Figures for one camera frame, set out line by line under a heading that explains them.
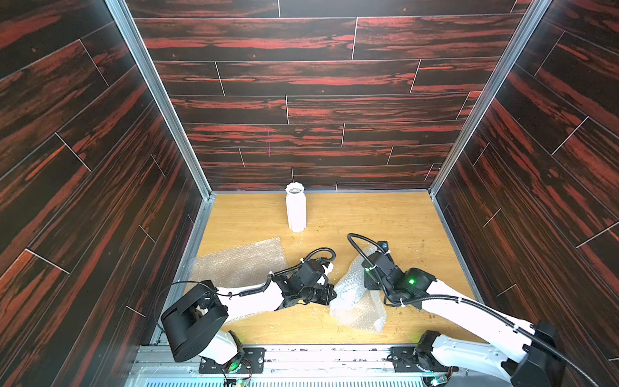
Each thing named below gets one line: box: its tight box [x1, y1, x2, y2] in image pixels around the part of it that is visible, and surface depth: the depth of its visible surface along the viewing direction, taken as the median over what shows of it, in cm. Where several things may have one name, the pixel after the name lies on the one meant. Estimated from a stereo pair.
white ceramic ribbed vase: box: [285, 180, 308, 234], surface depth 98 cm
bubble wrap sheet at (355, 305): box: [328, 244, 387, 334], surface depth 82 cm
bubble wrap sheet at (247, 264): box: [186, 236, 290, 289], surface depth 98 cm
